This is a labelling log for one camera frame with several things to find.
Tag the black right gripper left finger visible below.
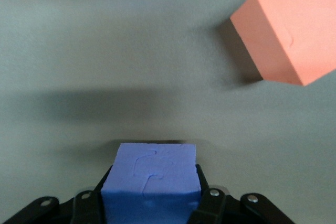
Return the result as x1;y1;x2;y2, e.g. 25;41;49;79
0;165;113;224

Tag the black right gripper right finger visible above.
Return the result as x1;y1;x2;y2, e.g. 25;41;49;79
188;164;297;224

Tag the purple foam cube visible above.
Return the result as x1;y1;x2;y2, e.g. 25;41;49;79
101;142;202;224

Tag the orange foam cube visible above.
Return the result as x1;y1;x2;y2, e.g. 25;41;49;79
230;0;336;87

